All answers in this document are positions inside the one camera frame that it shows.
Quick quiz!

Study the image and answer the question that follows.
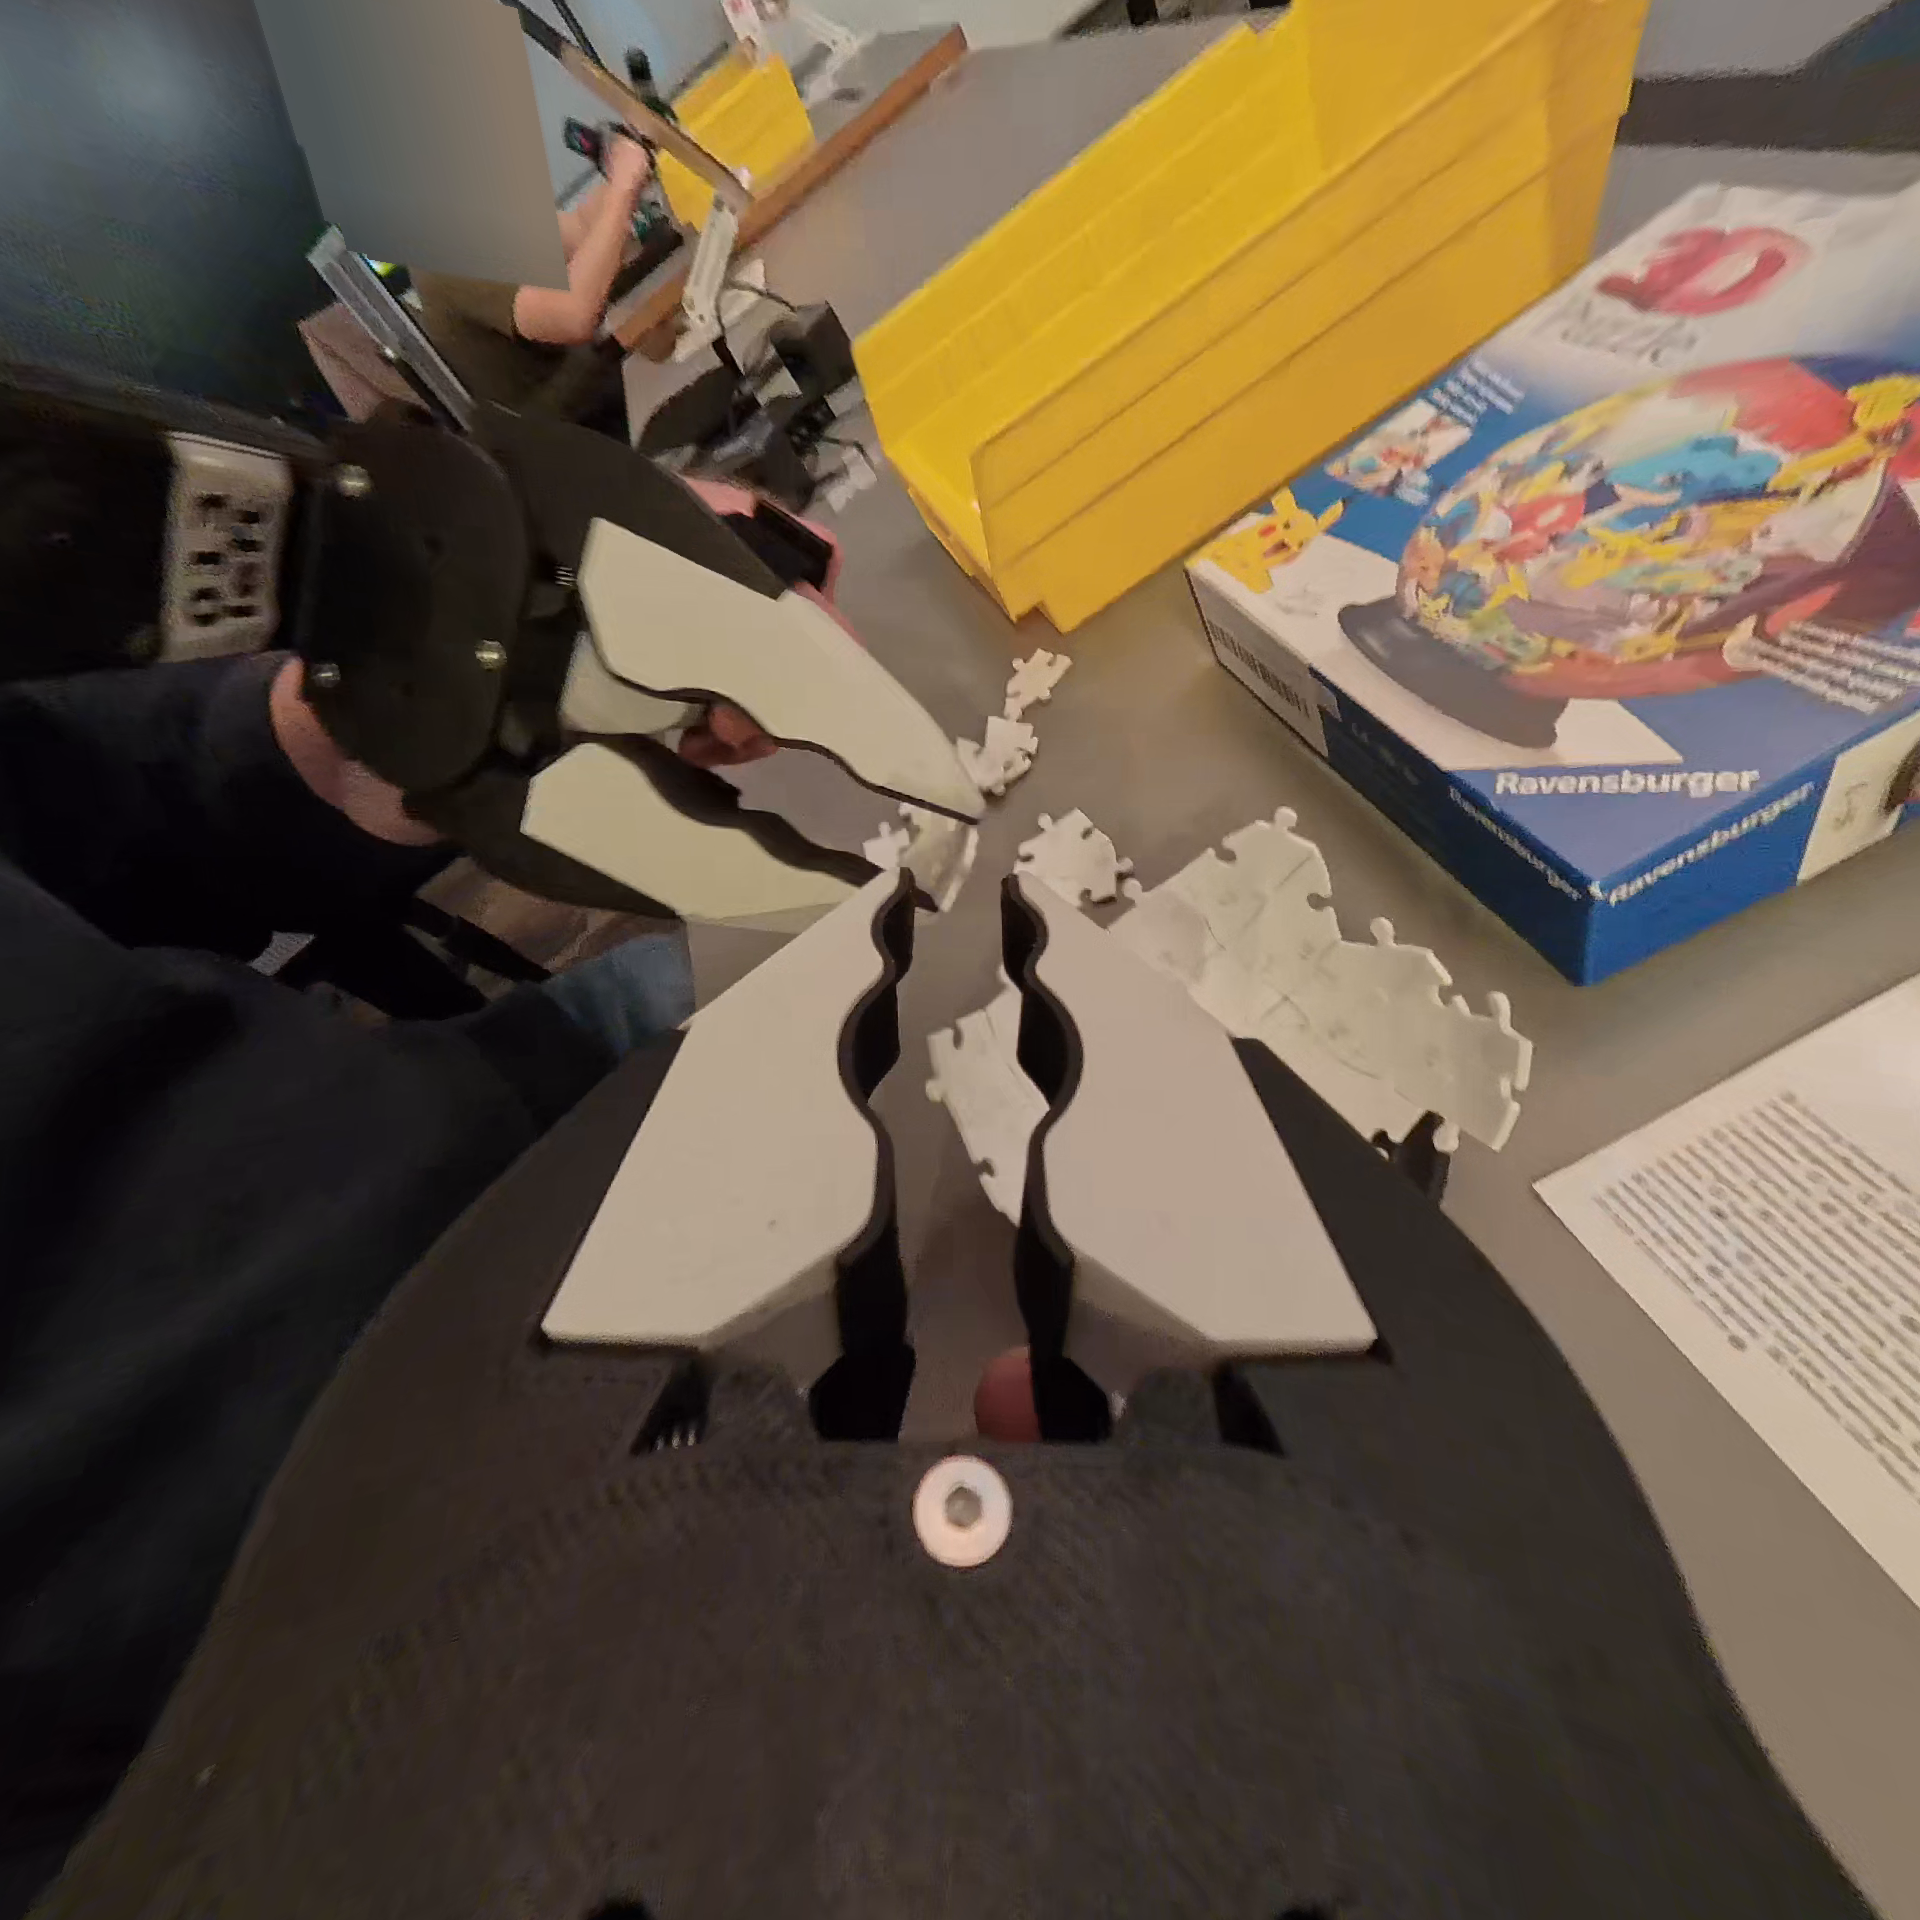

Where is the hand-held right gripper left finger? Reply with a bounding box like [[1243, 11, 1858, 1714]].
[[539, 870, 918, 1442]]

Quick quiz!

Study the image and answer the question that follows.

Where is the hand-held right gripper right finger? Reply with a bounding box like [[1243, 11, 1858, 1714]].
[[996, 872, 1378, 1442]]

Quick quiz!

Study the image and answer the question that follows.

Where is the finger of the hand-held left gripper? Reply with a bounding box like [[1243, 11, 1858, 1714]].
[[521, 738, 903, 922], [562, 516, 986, 824]]

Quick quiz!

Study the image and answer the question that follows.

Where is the heap of jigsaw pieces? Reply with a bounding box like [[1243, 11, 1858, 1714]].
[[958, 647, 1137, 910]]

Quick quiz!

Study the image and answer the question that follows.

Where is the white jigsaw piece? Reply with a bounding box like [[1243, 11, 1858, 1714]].
[[862, 802, 980, 914]]

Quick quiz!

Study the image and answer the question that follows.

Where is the white half-built puzzle ball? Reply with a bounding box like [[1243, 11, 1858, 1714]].
[[927, 810, 1536, 1226]]

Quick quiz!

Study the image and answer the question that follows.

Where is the yellow plastic bin holding pieces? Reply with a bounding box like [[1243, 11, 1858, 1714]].
[[854, 0, 1654, 636]]

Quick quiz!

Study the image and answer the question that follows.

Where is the person's left forearm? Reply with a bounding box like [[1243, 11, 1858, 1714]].
[[0, 644, 454, 963]]

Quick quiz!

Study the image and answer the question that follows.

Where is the black round ball stand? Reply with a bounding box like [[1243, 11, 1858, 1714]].
[[1377, 1110, 1456, 1204]]

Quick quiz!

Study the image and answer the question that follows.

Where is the blue puzzle box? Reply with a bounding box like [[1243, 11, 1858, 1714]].
[[1185, 181, 1920, 987]]

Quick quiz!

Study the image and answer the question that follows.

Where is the person's left hand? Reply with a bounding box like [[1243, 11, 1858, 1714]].
[[270, 661, 785, 846]]

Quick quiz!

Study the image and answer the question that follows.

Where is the person's blue jeans leg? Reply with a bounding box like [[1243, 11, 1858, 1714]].
[[539, 931, 700, 1052]]

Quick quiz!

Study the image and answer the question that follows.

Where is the grey metal bar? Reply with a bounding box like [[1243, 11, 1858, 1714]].
[[306, 224, 482, 429]]

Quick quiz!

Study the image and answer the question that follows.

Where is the stack of small yellow bins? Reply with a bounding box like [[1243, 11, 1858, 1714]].
[[657, 52, 818, 231]]

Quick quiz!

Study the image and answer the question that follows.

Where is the printed instruction sheet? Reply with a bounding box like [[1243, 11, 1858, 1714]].
[[1535, 976, 1920, 1607]]

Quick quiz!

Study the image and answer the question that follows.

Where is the long black tape strip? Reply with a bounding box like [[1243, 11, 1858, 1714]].
[[1620, 66, 1920, 154]]

